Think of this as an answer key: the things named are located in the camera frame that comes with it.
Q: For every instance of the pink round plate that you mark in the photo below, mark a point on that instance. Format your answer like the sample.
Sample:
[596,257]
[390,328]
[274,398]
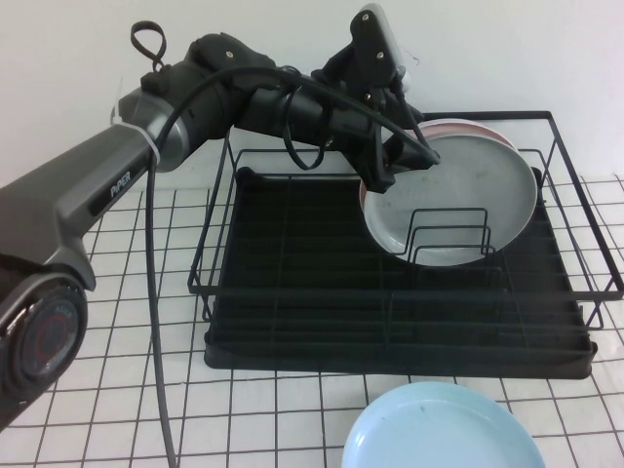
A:
[468,128]

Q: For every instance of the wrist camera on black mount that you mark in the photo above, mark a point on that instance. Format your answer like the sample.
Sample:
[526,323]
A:
[375,44]

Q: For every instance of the grey round plate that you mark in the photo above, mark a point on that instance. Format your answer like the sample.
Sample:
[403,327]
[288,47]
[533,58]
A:
[463,195]

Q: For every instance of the black plastic drip tray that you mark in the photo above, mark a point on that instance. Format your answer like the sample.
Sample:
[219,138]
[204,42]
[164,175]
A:
[317,234]

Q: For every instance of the light blue round plate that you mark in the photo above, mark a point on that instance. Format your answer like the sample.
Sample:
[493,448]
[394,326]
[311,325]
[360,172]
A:
[429,429]

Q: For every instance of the white zip tie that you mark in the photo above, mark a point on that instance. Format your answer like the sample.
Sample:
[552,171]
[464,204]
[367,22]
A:
[146,141]

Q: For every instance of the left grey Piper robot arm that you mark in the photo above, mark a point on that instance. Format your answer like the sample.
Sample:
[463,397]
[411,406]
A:
[49,195]

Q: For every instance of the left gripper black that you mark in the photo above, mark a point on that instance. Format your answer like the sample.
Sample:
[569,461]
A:
[361,131]

